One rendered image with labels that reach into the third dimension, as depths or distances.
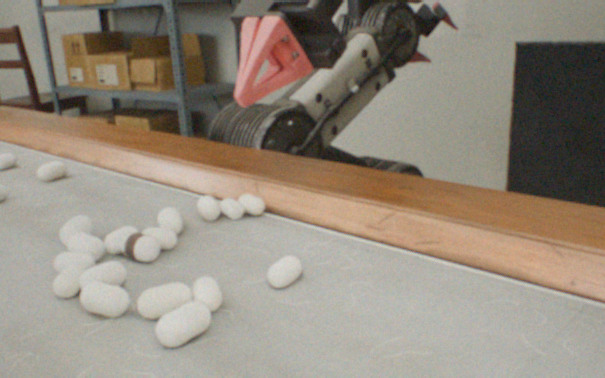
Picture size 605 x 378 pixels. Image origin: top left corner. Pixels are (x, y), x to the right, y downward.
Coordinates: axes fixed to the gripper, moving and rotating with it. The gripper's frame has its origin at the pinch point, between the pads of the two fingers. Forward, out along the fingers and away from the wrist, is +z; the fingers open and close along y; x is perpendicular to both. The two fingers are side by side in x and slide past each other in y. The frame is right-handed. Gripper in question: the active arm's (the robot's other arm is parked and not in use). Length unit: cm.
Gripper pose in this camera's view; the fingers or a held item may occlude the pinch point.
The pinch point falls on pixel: (244, 95)
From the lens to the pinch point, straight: 55.6
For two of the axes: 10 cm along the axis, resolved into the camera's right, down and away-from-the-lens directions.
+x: 4.8, 5.6, 6.8
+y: 7.3, 1.7, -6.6
